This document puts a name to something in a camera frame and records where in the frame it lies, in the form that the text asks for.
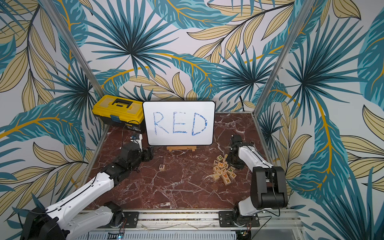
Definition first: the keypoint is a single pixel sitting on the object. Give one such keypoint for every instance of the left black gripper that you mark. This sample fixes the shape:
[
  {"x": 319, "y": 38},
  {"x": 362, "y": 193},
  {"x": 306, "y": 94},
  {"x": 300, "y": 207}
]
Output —
[{"x": 148, "y": 153}]

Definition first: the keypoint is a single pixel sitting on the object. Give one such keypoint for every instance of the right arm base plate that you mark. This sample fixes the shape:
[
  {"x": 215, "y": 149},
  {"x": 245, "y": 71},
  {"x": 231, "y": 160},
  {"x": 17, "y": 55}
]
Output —
[{"x": 230, "y": 219}]

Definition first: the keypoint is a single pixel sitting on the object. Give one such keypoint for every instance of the wooden block letter K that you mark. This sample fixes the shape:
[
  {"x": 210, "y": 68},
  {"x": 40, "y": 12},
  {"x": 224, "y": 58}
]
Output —
[{"x": 226, "y": 180}]

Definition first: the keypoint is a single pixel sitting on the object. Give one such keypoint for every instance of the aluminium front rail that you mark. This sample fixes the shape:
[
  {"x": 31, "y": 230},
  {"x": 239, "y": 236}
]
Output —
[{"x": 201, "y": 224}]

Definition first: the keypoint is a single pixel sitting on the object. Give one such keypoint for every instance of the wooden block letter R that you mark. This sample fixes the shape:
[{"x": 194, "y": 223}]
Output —
[{"x": 162, "y": 168}]

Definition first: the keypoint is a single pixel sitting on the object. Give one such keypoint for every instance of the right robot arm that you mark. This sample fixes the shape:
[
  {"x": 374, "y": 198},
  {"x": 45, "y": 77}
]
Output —
[{"x": 268, "y": 184}]

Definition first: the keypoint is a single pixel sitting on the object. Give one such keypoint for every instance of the wooden block letter H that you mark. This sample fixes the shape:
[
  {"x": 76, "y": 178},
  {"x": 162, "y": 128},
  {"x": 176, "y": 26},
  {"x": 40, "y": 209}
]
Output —
[{"x": 221, "y": 165}]

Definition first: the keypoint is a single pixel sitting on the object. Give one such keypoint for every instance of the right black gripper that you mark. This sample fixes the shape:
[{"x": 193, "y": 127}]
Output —
[{"x": 235, "y": 160}]

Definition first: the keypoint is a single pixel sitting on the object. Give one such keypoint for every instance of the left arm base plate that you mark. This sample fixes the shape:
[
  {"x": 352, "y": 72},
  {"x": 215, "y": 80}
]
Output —
[{"x": 129, "y": 220}]

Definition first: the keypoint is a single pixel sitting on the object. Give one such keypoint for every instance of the whiteboard with RED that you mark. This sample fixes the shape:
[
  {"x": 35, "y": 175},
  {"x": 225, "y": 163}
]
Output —
[{"x": 180, "y": 123}]

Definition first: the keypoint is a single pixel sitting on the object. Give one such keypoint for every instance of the yellow black toolbox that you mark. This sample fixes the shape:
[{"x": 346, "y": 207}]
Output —
[{"x": 117, "y": 111}]

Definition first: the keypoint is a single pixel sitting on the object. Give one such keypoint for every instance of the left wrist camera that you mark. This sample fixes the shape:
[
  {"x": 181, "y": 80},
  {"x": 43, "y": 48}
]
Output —
[{"x": 137, "y": 139}]

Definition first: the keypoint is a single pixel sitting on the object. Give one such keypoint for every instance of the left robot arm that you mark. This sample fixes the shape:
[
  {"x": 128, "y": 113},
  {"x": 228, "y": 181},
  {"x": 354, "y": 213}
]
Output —
[{"x": 61, "y": 221}]

